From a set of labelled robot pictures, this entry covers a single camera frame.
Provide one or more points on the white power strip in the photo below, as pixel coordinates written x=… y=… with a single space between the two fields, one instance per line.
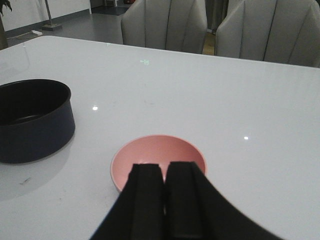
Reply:
x=35 y=32

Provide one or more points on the dark blue saucepan purple handle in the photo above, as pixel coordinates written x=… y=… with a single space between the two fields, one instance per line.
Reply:
x=36 y=119

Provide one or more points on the pink bowl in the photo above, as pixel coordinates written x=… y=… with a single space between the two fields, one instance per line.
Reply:
x=159 y=149

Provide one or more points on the beige chair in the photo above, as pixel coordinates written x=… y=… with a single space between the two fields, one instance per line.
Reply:
x=277 y=31
x=174 y=25

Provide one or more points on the left beige chair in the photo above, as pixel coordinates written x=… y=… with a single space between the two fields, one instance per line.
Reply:
x=174 y=25

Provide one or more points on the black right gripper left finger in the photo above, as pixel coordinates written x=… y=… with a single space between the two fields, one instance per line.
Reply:
x=138 y=213

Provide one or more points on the right beige chair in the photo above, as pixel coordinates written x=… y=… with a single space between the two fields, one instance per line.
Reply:
x=277 y=31

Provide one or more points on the floor lamp stand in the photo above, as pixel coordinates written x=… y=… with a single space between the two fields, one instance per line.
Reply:
x=50 y=26

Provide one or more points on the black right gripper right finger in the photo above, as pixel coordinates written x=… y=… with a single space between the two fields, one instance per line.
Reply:
x=195 y=210

